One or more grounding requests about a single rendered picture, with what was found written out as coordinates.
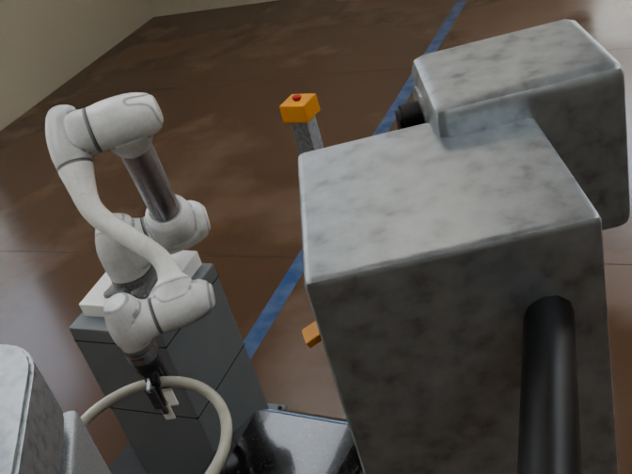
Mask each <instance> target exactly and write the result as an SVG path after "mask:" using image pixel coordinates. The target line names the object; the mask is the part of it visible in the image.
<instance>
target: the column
mask: <svg viewBox="0 0 632 474"><path fill-rule="evenodd" d="M298 178H299V195H300V212H301V228H302V245H303V262H304V279H305V288H306V291H307V294H308V300H309V302H310V305H311V308H312V311H313V314H314V318H315V321H316V324H317V326H318V329H319V332H320V336H321V339H322V342H323V345H324V349H325V352H326V356H327V359H328V362H329V365H330V368H331V371H332V374H333V377H334V380H335V383H336V386H337V389H338V393H339V395H340V400H341V403H342V406H343V409H344V413H345V416H346V418H347V421H348V424H349V427H350V431H351V434H352V437H353V440H354V442H355V447H356V451H357V454H358V457H359V460H360V463H361V465H362V469H363V472H364V474H517V464H518V438H519V416H520V392H521V369H522V346H523V322H524V316H525V313H526V311H527V309H528V307H529V305H530V304H532V303H533V302H535V301H537V300H538V299H540V298H541V297H545V296H553V295H558V296H560V297H562V298H565V299H567V300H569V301H570V302H571V305H572V307H573V310H574V313H575V333H576V353H577V392H578V411H579V430H580V450H581V468H582V474H618V460H617V446H616V432H615V417H614V403H613V389H612V375H611V361H610V347H609V332H608V305H607V291H606V277H605V263H604V248H603V234H602V220H601V217H600V215H599V214H598V212H597V211H596V209H595V208H594V207H593V205H592V204H591V202H590V201H589V199H588V198H587V196H586V195H585V193H584V192H583V190H582V189H581V188H580V186H579V185H578V183H577V181H576V180H575V178H574V177H573V175H572V174H571V172H570V171H569V169H568V168H567V166H566V165H565V163H564V162H563V160H562V159H561V158H560V156H559V155H558V154H557V152H556V151H555V149H554V148H553V146H552V145H551V143H550V142H549V140H548V139H547V137H546V136H545V134H544V132H543V131H542V130H541V128H540V127H539V125H538V124H537V122H536V121H535V119H534V118H525V119H521V120H518V121H514V122H510V123H505V124H501V125H498V126H494V127H490V128H486V129H482V130H479V131H474V132H470V133H466V134H459V135H456V136H450V137H439V136H437V135H436V134H434V132H433V129H432V127H431V124H430V122H428V123H423V124H420V125H416V126H412V127H407V128H403V129H400V130H396V131H392V132H388V133H384V134H378V135H374V136H370V137H366V138H362V139H357V140H354V141H350V142H346V143H342V144H338V145H335V146H331V147H327V148H323V149H319V150H313V151H308V152H304V153H302V154H300V155H299V156H298Z"/></svg>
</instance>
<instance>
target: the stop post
mask: <svg viewBox="0 0 632 474"><path fill-rule="evenodd" d="M293 95H295V94H292V95H291V96H290V97H289V98H288V99H287V100H286V101H285V102H284V103H283V104H282V105H281V106H280V107H279V109H280V113H281V116H282V118H283V122H284V123H290V124H291V125H292V131H293V134H294V138H295V141H296V144H297V148H298V150H299V154H302V153H304V152H308V151H313V150H319V149H323V148H324V145H323V141H322V138H321V135H320V131H319V127H318V124H317V120H316V117H315V115H316V114H317V113H318V112H319V111H320V106H319V103H318V99H317V95H316V93H306V94H300V95H301V96H302V97H301V99H299V100H296V101H295V100H293V99H292V96H293Z"/></svg>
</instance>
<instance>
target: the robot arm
mask: <svg viewBox="0 0 632 474"><path fill-rule="evenodd" d="M163 122H164V117H163V114H162V111H161V109H160V107H159V105H158V103H157V102H156V100H155V98H154V97H153V96H152V95H150V94H148V93H144V92H130V93H124V94H120V95H117V96H114V97H110V98H107V99H104V100H101V101H99V102H96V103H94V104H92V105H90V106H88V107H85V108H82V109H77V110H76V108H75V107H74V106H71V105H67V104H61V105H57V106H55V107H53V108H51V109H50V110H49V111H48V113H47V116H46V119H45V136H46V142H47V146H48V150H49V152H50V156H51V159H52V161H53V163H54V165H55V168H56V171H57V173H58V175H59V177H60V179H61V180H62V181H63V183H64V184H65V186H66V188H67V190H68V192H69V194H70V195H71V198H72V200H73V202H74V204H75V206H76V208H77V209H78V211H79V212H80V214H81V215H82V216H83V217H84V218H85V219H86V221H87V222H88V223H89V224H90V225H91V226H92V227H94V228H95V245H96V251H97V254H98V257H99V259H100V261H101V263H102V265H103V268H104V270H105V272H106V273H107V274H108V275H109V277H110V279H111V282H112V284H111V285H110V287H109V288H108V289H107V290H106V291H105V292H104V293H103V296H104V298H108V299H107V301H106V302H105V303H104V306H103V313H104V320H105V323H106V326H107V329H108V331H109V334H110V336H111V337H112V339H113V341H114V342H115V344H116V345H117V346H118V347H119V348H120V349H121V351H122V353H124V355H125V357H126V359H127V360H128V362H129V364H131V365H132V366H134V368H135V370H136V372H137V373H138V374H140V375H142V376H144V379H145V382H146V383H147V387H145V388H144V392H145V393H146V394H147V395H148V397H149V399H150V401H151V403H152V405H153V407H154V409H155V410H161V411H162V413H163V415H164V417H165V419H166V420H168V419H175V418H176V416H175V414H174V412H173V410H172V408H171V407H170V406H173V405H179V402H178V400H177V398H176V396H175V394H174V392H173V390H172V387H162V388H163V389H162V388H161V381H160V378H159V377H160V376H170V375H169V373H168V371H167V369H166V366H165V364H164V362H163V359H162V356H161V355H159V354H158V352H159V348H158V346H157V344H156V342H155V340H154V338H155V337H157V336H158V335H160V334H163V333H165V332H168V331H172V330H176V329H179V328H182V327H185V326H187V325H189V324H192V323H194V322H196V321H198V320H200V319H201V318H203V317H205V316H206V315H207V314H209V313H210V312H211V311H212V309H213V307H214V306H215V297H214V292H213V286H212V284H211V283H209V282H208V281H206V280H203V279H196V280H193V279H191V277H190V276H188V275H186V274H184V273H183V272H182V271H181V270H180V268H179V266H178V265H177V263H176V262H175V261H174V259H173V258H172V256H171V255H172V254H175V253H178V252H180V251H183V250H184V249H187V248H189V247H191V246H194V245H196V244H198V243H199V242H201V241H202V240H203V239H204V238H205V237H206V236H207V235H208V234H209V231H210V229H211V224H210V220H209V217H208V215H207V212H206V209H205V207H204V206H203V205H202V204H200V203H199V202H197V201H194V200H185V199H184V198H183V197H181V196H179V195H175V194H174V192H173V189H172V187H171V185H170V183H169V180H168V178H167V176H166V174H165V171H164V169H163V166H162V164H161V162H160V159H159V157H158V155H157V153H156V150H155V148H154V147H153V145H152V141H153V135H154V134H157V133H158V132H159V131H160V129H161V128H162V126H163ZM107 150H110V151H112V152H114V153H115V154H116V155H117V156H119V157H121V159H122V161H123V163H124V165H125V166H126V168H127V170H128V172H129V174H130V175H131V177H132V179H133V181H134V184H135V186H136V188H137V190H138V192H139V194H140V195H141V197H142V198H143V200H144V202H145V204H146V206H147V210H146V213H145V216H144V217H141V218H132V217H131V216H129V215H128V214H126V213H111V212H110V211H109V210H107V209H106V208H105V207H104V205H103V204H102V202H101V200H100V198H99V195H98V190H97V184H96V179H95V170H94V164H93V160H92V157H93V156H95V155H97V154H99V153H101V152H103V151H107ZM156 282H157V283H156ZM155 284H156V285H155ZM154 285H155V287H154ZM153 287H154V296H153V297H151V298H148V297H149V295H150V291H151V290H152V288H153ZM136 298H138V299H136ZM146 298H147V299H146Z"/></svg>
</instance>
